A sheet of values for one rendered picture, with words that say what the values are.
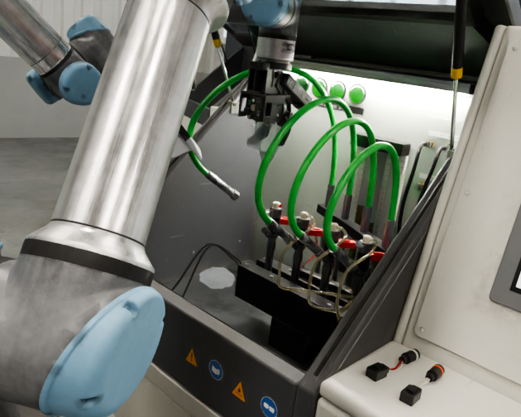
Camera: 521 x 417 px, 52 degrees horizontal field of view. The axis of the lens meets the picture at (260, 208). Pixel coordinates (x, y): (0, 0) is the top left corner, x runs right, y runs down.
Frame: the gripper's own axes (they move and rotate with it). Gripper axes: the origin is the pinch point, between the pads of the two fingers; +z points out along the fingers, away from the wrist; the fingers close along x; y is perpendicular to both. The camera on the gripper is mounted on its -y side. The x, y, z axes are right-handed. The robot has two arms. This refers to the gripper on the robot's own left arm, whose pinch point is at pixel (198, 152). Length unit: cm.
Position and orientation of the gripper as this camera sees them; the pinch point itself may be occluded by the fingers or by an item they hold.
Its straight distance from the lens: 118.2
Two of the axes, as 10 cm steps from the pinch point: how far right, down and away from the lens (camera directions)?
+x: 2.1, 0.8, -9.8
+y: -7.6, 6.4, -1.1
